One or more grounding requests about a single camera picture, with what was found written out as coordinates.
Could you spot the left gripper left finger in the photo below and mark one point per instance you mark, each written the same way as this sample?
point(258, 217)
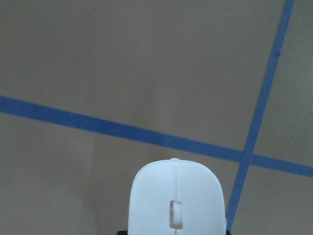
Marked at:
point(122, 232)

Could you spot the white computer mouse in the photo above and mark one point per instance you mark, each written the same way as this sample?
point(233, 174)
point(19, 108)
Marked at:
point(176, 197)

